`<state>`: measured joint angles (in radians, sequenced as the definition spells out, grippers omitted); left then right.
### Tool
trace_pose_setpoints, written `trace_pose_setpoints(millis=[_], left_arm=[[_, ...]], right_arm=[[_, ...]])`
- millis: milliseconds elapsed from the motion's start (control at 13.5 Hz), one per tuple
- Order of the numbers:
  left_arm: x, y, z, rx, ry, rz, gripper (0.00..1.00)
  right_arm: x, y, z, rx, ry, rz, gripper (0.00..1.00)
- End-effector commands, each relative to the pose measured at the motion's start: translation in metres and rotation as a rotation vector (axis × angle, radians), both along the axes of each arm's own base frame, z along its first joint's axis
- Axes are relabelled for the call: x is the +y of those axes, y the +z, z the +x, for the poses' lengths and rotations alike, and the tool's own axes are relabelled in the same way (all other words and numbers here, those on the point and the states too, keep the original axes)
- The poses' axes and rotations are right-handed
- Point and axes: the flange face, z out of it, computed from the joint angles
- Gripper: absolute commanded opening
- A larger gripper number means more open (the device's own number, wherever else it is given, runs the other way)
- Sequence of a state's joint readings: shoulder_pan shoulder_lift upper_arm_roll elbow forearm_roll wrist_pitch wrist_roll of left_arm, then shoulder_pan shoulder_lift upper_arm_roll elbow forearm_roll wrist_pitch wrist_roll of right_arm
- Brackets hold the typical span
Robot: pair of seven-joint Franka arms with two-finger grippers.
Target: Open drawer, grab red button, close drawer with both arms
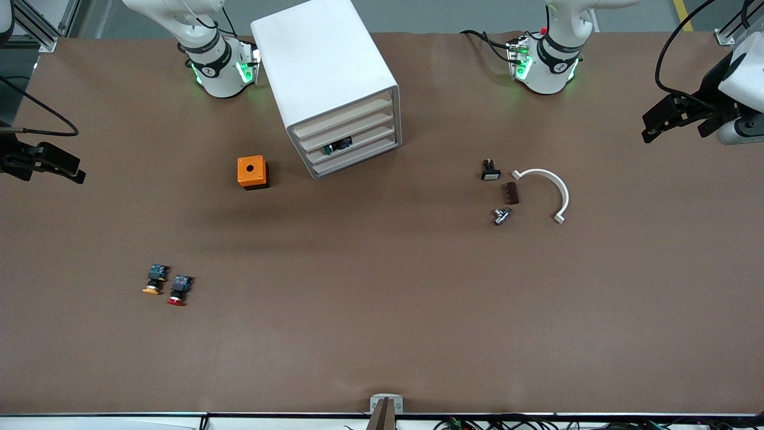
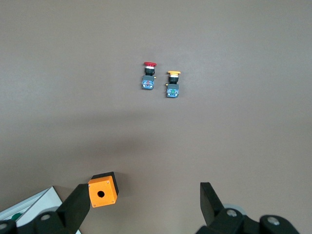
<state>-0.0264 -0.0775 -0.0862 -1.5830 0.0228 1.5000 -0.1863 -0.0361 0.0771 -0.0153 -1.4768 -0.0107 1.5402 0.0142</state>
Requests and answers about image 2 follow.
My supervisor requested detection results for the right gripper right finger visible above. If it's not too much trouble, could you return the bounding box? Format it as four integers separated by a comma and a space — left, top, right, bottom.
196, 182, 300, 234

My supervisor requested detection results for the white drawer cabinet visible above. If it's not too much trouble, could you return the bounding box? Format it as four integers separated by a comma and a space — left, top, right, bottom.
0, 185, 64, 228

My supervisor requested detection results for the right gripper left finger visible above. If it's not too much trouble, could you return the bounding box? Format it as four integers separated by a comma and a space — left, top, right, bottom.
0, 184, 91, 234

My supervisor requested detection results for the red mushroom push button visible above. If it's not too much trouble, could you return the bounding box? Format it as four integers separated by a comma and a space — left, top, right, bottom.
141, 61, 158, 90

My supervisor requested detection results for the orange button enclosure box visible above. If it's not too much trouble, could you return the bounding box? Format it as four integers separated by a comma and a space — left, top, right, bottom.
87, 172, 120, 208

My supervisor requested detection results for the yellow mushroom push button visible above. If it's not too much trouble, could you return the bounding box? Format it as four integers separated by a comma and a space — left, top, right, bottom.
163, 70, 181, 98

